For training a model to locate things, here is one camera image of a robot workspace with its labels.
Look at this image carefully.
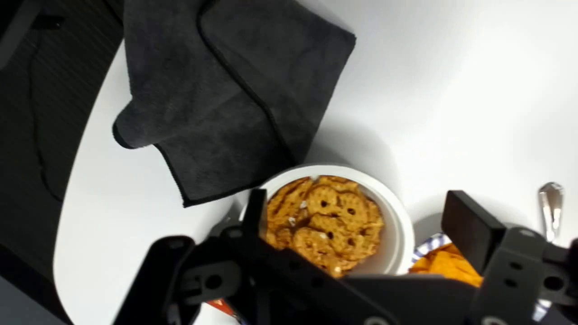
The dark grey microfibre cloth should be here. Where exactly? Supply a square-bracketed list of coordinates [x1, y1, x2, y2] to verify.
[113, 0, 358, 207]

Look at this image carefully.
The silver metal spoon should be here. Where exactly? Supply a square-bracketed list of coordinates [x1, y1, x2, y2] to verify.
[537, 180, 568, 241]

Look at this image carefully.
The white round bowl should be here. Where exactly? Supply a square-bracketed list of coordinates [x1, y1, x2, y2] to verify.
[241, 162, 418, 277]

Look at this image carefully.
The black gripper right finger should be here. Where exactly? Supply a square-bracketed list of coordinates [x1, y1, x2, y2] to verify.
[442, 187, 578, 325]

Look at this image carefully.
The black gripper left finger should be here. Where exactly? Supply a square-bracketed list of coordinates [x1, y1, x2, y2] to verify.
[115, 187, 286, 325]

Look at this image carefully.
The brown pretzel crisps pile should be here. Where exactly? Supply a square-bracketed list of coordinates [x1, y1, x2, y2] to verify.
[265, 174, 387, 277]

